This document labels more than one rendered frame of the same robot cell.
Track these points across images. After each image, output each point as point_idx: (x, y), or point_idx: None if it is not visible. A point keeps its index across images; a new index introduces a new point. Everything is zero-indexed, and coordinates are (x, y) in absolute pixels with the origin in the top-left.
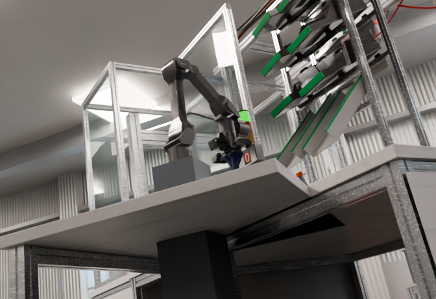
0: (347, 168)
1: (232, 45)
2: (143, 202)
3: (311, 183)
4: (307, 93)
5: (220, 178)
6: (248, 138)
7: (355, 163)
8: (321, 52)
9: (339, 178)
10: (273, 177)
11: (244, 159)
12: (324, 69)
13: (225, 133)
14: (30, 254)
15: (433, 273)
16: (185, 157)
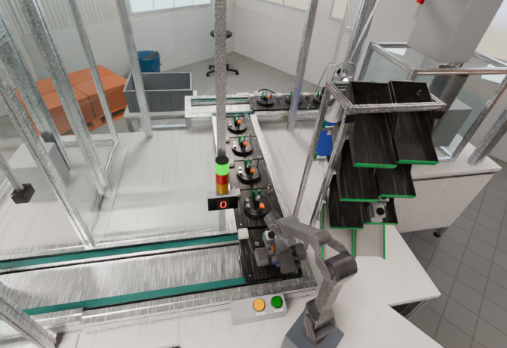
0: (414, 300)
1: (222, 63)
2: None
3: (390, 303)
4: (371, 224)
5: None
6: (302, 243)
7: (420, 298)
8: (329, 128)
9: (407, 302)
10: None
11: (217, 205)
12: (397, 220)
13: (292, 251)
14: None
15: (412, 315)
16: (341, 339)
